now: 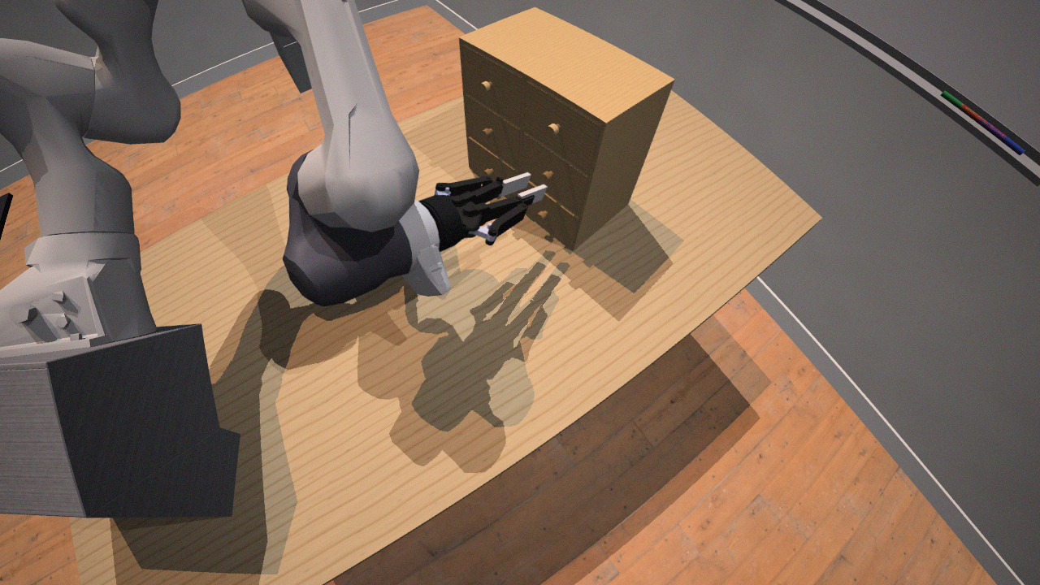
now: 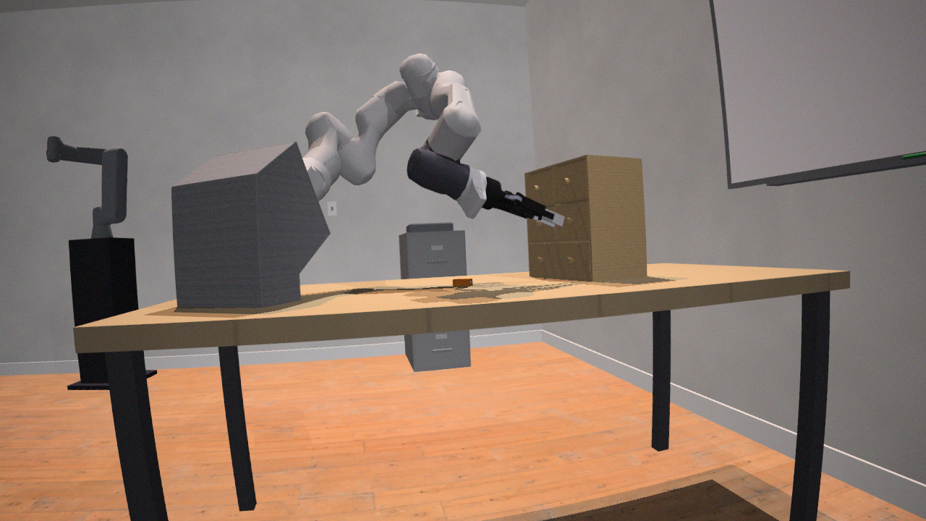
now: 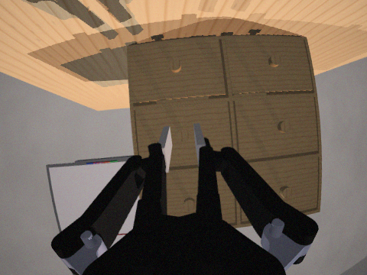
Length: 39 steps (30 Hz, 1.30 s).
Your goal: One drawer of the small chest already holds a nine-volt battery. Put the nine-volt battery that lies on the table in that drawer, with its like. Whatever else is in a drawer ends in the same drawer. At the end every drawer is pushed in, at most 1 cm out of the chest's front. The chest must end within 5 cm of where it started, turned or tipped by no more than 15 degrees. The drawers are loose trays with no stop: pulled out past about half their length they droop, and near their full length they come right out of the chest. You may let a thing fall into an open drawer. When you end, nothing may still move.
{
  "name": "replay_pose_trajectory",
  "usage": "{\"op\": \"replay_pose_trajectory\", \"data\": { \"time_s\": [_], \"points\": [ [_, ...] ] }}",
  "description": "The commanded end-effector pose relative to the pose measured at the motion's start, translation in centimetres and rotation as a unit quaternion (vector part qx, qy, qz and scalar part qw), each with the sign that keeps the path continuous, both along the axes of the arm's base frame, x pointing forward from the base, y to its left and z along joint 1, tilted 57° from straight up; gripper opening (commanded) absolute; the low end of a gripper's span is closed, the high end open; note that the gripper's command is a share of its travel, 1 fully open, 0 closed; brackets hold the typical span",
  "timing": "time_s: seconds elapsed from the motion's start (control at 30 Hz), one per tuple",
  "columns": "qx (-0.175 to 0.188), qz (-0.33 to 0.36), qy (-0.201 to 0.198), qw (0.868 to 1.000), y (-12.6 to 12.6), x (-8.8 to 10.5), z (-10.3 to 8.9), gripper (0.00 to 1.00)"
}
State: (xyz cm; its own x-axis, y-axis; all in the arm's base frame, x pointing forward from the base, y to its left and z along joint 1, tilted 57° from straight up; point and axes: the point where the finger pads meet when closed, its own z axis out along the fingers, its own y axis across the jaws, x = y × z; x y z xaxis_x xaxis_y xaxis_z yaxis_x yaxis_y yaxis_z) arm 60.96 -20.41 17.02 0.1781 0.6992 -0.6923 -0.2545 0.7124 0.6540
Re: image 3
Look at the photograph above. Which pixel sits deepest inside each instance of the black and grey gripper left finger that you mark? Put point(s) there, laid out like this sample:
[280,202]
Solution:
[94,232]

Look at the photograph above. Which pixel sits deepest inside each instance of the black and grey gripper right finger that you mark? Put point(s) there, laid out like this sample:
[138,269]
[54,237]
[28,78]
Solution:
[285,232]

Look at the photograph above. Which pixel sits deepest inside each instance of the small brown wooden chest of drawers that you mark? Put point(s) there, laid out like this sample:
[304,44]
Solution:
[228,98]

